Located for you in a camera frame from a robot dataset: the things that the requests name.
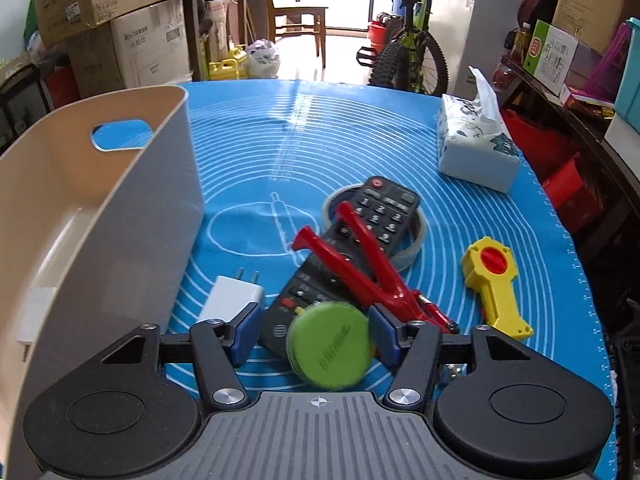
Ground white chest freezer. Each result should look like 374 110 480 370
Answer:
432 0 531 98

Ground red bucket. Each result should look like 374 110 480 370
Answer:
369 20 396 53

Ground red pliers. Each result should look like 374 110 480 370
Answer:
292 201 460 335

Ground black remote control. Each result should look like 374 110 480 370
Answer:
257 176 420 361

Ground clear tape roll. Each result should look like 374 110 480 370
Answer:
322 185 428 271

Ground beige plastic basket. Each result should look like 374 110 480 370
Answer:
0 85 206 461

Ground blue silicone mat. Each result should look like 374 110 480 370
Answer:
165 80 613 480

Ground green round case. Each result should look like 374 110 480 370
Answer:
287 301 375 391

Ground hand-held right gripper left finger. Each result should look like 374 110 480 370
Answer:
102 302 264 408

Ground dark wooden table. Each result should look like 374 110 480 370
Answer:
500 55 640 241

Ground tissue pack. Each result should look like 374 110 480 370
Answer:
436 66 522 194

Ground glass bottle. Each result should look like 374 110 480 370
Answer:
510 22 533 63

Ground white charger plug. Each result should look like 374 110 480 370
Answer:
197 267 266 326

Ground green bicycle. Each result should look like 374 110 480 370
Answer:
356 0 449 96

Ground wooden chair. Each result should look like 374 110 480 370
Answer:
260 0 329 68

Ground yellow plastic tool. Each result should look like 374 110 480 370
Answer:
461 236 533 342

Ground yellow plastic jug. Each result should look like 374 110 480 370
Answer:
209 58 241 81
227 45 251 78

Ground dark side table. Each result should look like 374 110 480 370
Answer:
180 0 251 81

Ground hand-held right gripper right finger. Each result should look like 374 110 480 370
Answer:
368 305 531 408

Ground tall brown cardboard box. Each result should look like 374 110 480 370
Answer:
552 0 633 56

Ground red plastic crates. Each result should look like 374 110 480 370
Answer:
502 110 601 231

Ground red carton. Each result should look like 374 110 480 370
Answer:
45 62 82 111

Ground pink plastic rack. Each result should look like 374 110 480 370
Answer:
565 22 633 106

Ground teal box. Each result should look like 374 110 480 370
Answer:
612 17 640 118

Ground large white-faced cardboard box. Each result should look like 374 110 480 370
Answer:
67 0 193 98

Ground white plastic bag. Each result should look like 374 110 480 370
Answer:
245 39 281 79

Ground green and white box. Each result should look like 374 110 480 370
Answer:
522 20 581 96

